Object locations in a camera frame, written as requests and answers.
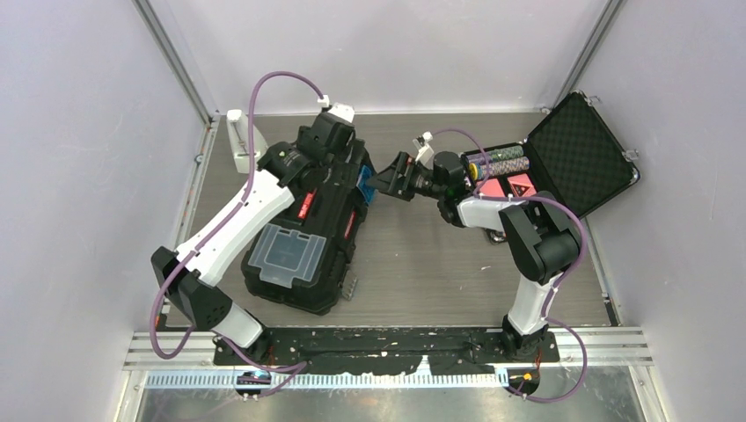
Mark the poker chip row top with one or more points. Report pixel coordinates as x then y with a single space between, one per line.
496 155

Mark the white metronome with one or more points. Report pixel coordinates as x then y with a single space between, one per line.
238 131

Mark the black plastic toolbox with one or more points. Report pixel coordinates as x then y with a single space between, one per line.
302 256

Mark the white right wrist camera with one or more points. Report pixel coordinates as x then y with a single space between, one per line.
424 150

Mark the red card deck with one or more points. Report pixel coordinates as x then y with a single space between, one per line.
520 185

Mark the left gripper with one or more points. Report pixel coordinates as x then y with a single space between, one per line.
306 130

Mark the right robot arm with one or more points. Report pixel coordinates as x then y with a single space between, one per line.
543 236

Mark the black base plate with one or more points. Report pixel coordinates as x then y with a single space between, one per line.
393 350

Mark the black aluminium poker chip case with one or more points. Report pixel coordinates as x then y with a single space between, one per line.
573 155

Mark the poker chip row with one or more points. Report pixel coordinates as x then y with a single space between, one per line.
496 155
499 168

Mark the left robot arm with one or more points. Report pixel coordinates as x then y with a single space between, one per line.
190 275

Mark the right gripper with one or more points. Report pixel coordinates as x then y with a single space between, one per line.
387 180

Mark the pink card deck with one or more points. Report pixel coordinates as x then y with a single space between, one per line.
492 190

